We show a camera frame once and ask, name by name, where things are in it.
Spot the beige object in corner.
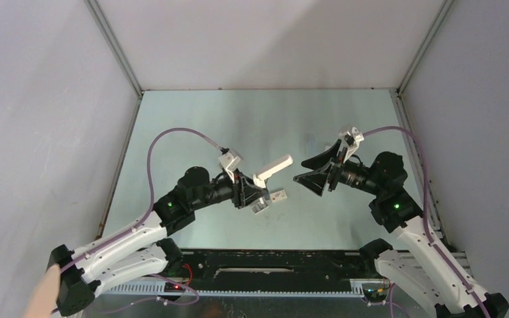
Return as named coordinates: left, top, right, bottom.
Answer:
left=23, top=264, right=61, bottom=318

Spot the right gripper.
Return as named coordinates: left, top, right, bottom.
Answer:
left=294, top=139, right=383, bottom=197

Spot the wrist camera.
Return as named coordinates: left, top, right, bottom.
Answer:
left=218, top=148, right=243, bottom=178
left=338, top=126, right=365, bottom=163

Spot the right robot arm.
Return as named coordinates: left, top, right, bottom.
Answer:
left=293, top=140, right=509, bottom=317

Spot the staple tray with staples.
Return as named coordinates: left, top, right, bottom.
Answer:
left=251, top=197, right=269, bottom=214

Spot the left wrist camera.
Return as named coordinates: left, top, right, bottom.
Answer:
left=218, top=148, right=243, bottom=178

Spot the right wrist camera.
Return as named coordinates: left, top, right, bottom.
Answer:
left=338, top=126, right=365, bottom=163

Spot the staple box sleeve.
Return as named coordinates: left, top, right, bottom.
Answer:
left=270, top=189, right=288, bottom=204

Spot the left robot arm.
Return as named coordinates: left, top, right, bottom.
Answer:
left=48, top=166, right=273, bottom=317

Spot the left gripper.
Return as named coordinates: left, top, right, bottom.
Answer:
left=191, top=168, right=266, bottom=211

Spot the cream stapler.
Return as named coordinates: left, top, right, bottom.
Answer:
left=253, top=154, right=294, bottom=188

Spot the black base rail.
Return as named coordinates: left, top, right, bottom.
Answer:
left=165, top=249, right=392, bottom=297

